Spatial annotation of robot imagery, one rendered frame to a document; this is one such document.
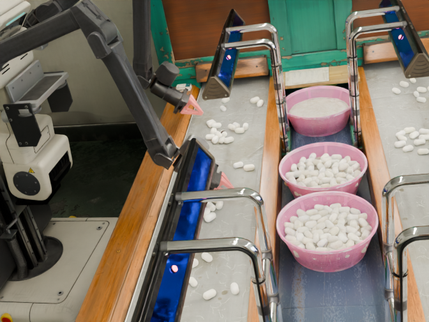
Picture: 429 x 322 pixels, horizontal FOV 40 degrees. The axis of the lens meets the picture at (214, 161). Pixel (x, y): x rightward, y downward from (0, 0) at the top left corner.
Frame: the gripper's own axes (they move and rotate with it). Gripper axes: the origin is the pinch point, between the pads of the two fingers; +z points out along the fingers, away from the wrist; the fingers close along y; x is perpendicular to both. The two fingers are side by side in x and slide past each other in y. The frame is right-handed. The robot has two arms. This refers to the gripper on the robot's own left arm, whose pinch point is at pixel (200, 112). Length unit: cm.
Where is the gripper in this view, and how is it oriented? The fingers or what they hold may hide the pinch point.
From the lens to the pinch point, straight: 216.1
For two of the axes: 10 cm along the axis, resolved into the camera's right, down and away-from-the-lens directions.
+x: -5.1, 6.9, 5.0
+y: 1.1, -5.3, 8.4
